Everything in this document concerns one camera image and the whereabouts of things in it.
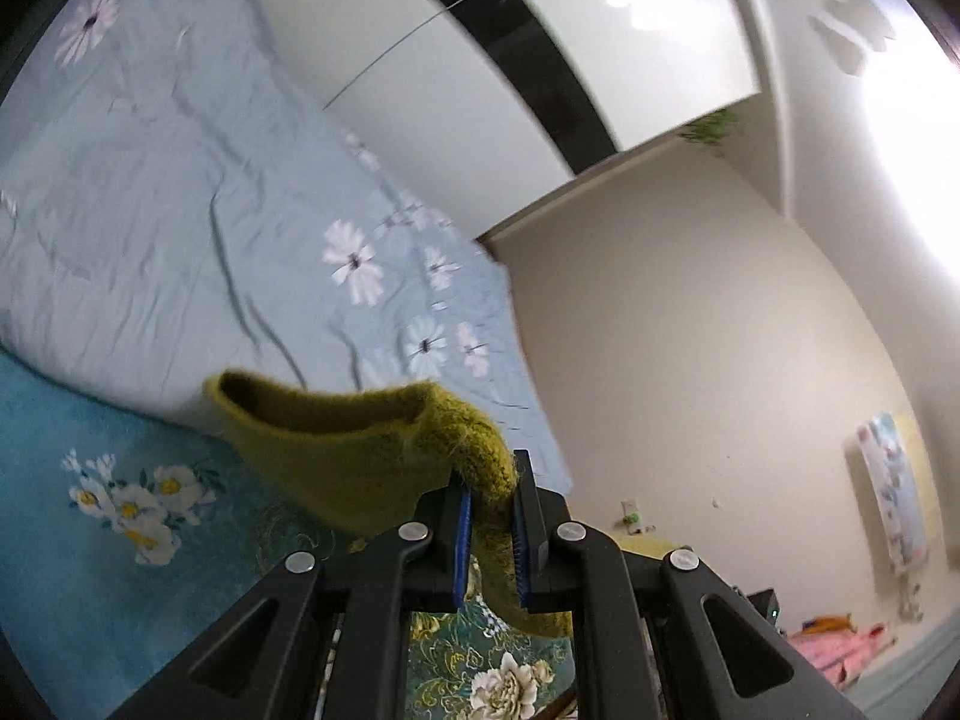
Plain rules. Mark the light blue floral quilt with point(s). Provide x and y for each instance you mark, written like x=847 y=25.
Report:
x=187 y=187

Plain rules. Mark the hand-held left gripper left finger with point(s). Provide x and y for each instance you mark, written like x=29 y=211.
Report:
x=463 y=540

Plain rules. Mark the teal floral bed sheet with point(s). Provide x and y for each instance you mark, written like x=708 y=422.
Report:
x=150 y=540

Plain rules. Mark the floral wall hanging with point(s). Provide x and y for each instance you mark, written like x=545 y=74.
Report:
x=892 y=491

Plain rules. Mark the black box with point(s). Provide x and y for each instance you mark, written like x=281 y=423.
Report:
x=765 y=604

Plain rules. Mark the orange cloth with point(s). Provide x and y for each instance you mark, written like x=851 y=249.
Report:
x=825 y=624

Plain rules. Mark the olive green knitted garment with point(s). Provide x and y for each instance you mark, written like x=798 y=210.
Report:
x=352 y=457

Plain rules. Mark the white wardrobe with black stripe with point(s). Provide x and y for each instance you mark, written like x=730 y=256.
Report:
x=525 y=45

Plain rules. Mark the pink cloth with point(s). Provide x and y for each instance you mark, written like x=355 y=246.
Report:
x=840 y=652

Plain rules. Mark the green leaf wall decoration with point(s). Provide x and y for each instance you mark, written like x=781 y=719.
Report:
x=711 y=127

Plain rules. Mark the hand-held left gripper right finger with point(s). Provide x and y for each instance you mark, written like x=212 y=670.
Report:
x=521 y=547

